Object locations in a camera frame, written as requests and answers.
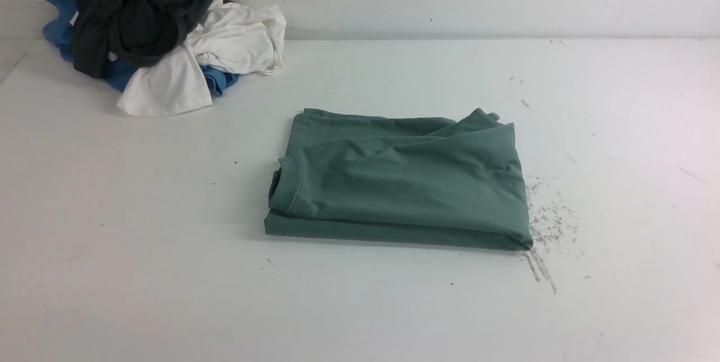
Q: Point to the green long sleeve shirt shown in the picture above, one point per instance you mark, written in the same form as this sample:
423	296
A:
418	181

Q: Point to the blue crumpled garment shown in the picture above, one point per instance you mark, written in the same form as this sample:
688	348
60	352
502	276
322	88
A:
58	33

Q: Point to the black crumpled garment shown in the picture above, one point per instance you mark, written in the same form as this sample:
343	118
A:
140	32

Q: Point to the white crumpled shirt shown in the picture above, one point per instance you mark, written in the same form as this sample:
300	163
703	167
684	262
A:
230	40

